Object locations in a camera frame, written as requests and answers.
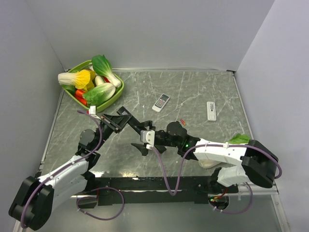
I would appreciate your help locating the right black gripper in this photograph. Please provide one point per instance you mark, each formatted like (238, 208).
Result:
(142, 148)

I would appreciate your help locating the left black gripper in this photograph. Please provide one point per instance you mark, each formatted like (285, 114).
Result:
(117, 122)

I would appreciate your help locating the black slim remote control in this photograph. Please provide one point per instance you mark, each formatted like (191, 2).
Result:
(130, 119)

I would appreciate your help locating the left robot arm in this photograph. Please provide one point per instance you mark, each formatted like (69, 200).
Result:
(38, 197)

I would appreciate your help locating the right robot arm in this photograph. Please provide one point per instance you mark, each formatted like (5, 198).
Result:
(249, 161)

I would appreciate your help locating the grey white remote control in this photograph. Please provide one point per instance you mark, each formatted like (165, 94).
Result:
(160, 103)

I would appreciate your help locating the green lettuce cabbage toy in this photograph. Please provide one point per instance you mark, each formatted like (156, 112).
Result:
(99, 94)

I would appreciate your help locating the green plastic basket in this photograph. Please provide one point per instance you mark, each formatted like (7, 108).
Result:
(107, 103)

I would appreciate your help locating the white radish toy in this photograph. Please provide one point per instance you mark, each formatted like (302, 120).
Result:
(99, 80)

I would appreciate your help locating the orange carrot toy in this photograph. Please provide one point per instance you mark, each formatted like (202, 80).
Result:
(79, 96)

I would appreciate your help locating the yellow napa cabbage toy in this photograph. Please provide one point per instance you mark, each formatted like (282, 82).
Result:
(80, 80)

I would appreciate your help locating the black base bar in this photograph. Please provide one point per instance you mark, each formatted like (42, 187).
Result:
(195, 189)

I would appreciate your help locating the green bok choy toy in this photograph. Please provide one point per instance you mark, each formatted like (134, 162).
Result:
(103, 67)

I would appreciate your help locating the white napa cabbage toy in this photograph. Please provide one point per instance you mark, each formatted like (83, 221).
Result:
(239, 140)

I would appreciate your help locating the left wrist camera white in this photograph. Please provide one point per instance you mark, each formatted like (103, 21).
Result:
(92, 110)

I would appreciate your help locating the aluminium rail frame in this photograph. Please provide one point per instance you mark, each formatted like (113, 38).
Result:
(243, 191)

